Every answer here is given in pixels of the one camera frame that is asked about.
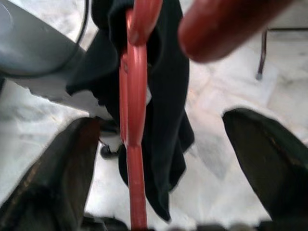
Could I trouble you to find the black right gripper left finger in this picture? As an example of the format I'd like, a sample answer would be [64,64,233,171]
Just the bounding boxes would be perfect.
[0,117,101,231]

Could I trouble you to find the black metal table legs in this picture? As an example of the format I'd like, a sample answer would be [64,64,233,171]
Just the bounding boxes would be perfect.
[255,26,308,80]

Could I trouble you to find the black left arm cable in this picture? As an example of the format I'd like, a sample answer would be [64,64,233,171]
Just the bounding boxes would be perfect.
[0,0,91,79]

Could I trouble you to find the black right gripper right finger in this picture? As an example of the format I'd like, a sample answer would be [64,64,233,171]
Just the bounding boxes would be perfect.
[221,108,308,231]

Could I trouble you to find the red plastic hanger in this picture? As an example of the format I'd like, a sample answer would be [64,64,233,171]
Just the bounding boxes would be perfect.
[118,0,298,231]

